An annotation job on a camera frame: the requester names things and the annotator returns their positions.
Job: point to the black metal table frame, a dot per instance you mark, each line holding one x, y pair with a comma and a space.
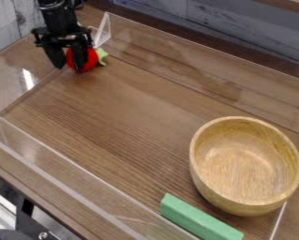
26, 225

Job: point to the clear acrylic corner bracket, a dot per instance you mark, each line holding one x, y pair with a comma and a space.
100, 33

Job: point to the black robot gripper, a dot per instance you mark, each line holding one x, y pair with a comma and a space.
61, 32

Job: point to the wooden bowl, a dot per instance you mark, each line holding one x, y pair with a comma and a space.
243, 165

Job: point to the green rectangular block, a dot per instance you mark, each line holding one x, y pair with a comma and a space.
196, 221

